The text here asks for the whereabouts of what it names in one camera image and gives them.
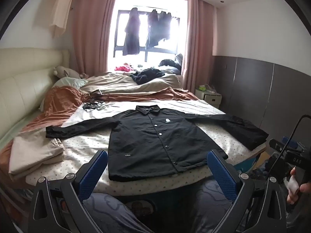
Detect orange blanket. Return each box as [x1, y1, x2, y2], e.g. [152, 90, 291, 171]
[0, 85, 202, 156]

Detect pink clothing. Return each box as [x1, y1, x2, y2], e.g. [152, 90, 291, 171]
[115, 63, 133, 73]

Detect beige duvet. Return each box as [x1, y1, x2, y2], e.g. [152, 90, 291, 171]
[80, 71, 183, 95]

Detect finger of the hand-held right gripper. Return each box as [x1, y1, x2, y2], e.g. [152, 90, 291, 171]
[268, 137, 300, 152]

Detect pale green pillow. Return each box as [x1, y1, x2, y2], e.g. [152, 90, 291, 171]
[52, 77, 89, 89]

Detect black straps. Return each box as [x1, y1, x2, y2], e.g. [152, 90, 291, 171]
[81, 90, 107, 111]

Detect black cable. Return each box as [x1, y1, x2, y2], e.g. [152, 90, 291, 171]
[277, 114, 311, 175]

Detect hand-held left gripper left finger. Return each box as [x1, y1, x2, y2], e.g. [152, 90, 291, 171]
[27, 150, 108, 233]

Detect wide dark hanging garment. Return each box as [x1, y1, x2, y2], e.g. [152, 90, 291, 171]
[145, 9, 173, 50]

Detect person's printed dark shirt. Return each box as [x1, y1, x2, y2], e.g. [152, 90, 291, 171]
[114, 194, 202, 226]

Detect person's grey patterned pants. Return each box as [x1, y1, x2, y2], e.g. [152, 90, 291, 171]
[81, 176, 246, 233]

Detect black clothes heap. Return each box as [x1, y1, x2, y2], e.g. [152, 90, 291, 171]
[130, 68, 166, 85]

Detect cream padded headboard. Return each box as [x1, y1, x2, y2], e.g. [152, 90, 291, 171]
[0, 47, 71, 139]

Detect folded beige cloth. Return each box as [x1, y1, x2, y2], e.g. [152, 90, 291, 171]
[8, 126, 65, 175]

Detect white nightstand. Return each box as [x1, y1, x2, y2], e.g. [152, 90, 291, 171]
[194, 87, 223, 110]

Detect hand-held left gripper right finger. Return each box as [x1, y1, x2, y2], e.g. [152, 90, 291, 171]
[206, 149, 289, 233]

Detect black button-up jacket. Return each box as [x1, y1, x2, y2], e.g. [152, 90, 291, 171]
[46, 105, 269, 182]

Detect person's right hand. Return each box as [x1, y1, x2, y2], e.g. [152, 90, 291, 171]
[287, 166, 311, 205]

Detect beige plush toy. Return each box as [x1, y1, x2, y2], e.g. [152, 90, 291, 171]
[53, 65, 89, 79]

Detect pink curtain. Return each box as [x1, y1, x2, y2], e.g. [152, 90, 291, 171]
[181, 0, 217, 90]
[70, 0, 119, 74]

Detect narrow dark hanging garment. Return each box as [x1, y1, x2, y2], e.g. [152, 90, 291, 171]
[123, 8, 141, 56]

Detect window with dark frame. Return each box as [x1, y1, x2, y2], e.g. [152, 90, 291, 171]
[113, 0, 189, 65]

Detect dark clothes pile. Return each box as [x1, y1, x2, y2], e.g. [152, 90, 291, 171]
[158, 53, 183, 74]

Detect white hanging garment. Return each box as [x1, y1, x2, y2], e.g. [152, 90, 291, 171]
[50, 0, 76, 38]

